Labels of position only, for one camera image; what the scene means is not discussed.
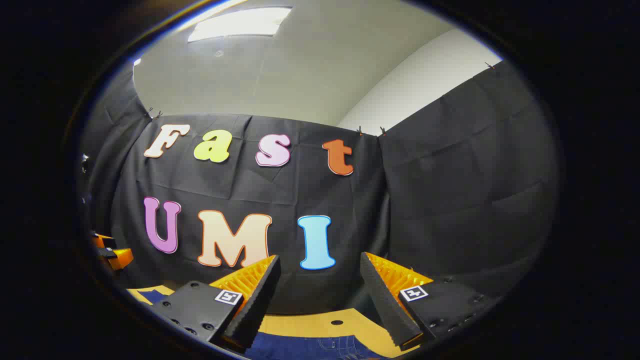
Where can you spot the blue denim jeans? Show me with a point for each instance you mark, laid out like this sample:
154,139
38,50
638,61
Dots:
300,348

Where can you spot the black backdrop cloth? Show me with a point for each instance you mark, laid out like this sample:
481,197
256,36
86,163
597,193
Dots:
440,200

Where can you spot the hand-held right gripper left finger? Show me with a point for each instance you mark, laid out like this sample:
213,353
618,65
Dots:
257,300

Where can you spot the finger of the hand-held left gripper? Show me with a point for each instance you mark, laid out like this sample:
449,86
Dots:
101,241
120,258

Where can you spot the ceiling light panel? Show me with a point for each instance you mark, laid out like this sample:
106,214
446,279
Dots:
240,24

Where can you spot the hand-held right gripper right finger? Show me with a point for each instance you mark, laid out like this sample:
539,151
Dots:
382,300

